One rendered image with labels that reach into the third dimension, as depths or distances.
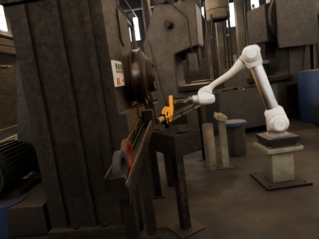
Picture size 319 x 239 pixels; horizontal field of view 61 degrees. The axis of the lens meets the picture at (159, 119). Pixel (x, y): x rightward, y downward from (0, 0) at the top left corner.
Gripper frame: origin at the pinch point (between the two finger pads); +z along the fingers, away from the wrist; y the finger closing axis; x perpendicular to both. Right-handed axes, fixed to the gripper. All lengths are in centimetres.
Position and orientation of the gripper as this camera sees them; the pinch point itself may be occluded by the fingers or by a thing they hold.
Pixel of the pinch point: (171, 101)
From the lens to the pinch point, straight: 259.6
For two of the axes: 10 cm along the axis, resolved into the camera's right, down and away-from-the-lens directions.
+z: -9.9, 0.7, 0.8
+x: -0.8, -9.8, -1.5
